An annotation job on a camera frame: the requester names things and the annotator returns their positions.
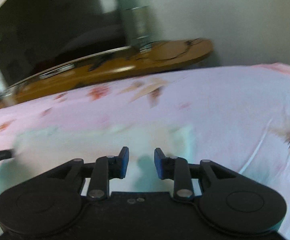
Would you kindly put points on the wooden television cabinet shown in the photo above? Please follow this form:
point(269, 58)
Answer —
point(172, 52)

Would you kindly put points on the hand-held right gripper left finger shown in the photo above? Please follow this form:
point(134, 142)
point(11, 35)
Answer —
point(124, 163)

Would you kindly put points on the silver set-top box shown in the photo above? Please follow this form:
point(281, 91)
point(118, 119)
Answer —
point(59, 70)

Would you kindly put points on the white knit sweater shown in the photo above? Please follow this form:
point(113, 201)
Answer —
point(145, 140)

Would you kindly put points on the pink floral bed sheet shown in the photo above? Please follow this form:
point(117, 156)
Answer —
point(235, 105)

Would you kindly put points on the black flat screen television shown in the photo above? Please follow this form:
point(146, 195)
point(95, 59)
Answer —
point(47, 30)

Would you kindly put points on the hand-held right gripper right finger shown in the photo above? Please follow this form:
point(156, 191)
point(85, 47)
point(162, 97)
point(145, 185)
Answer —
point(159, 163)

